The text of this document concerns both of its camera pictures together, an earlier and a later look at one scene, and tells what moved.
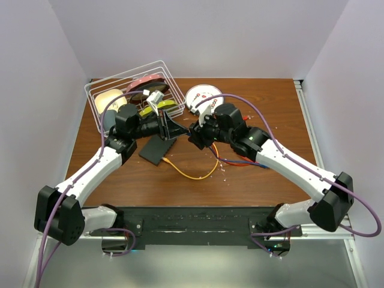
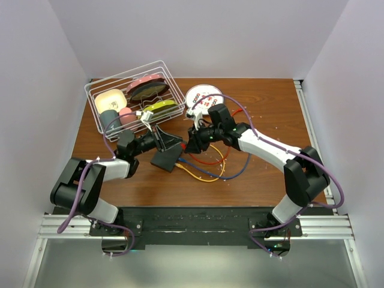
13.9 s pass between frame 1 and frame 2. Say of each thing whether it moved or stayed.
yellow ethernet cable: moved
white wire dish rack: stayed
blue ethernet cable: moved
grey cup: stayed
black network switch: moved
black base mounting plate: stayed
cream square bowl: stayed
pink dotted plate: stayed
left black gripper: moved
